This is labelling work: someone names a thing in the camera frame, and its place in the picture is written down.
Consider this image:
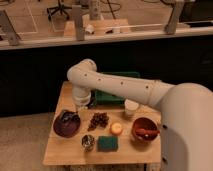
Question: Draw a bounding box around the purple bowl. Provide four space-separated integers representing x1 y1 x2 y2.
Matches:
53 110 81 138

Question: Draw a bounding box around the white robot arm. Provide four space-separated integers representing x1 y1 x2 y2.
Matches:
67 59 213 171

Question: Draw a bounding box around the red-orange bowl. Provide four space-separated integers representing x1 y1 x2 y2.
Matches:
131 117 158 142

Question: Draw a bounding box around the bunch of dark grapes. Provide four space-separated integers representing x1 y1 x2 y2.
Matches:
88 113 109 131

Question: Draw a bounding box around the small metal cup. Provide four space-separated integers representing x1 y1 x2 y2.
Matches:
82 135 95 151

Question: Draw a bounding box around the green tray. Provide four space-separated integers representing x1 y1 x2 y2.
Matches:
92 71 140 105

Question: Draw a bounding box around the green sponge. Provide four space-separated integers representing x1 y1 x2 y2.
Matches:
97 136 118 152

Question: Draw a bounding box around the yellow round fruit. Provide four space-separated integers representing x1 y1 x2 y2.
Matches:
110 122 123 135

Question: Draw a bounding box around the white cup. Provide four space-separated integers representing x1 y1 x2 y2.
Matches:
124 99 139 117

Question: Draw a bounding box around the orange carrot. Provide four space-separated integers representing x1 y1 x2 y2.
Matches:
135 129 160 136

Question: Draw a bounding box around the black office chair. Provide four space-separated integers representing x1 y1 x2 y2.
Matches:
46 0 71 21

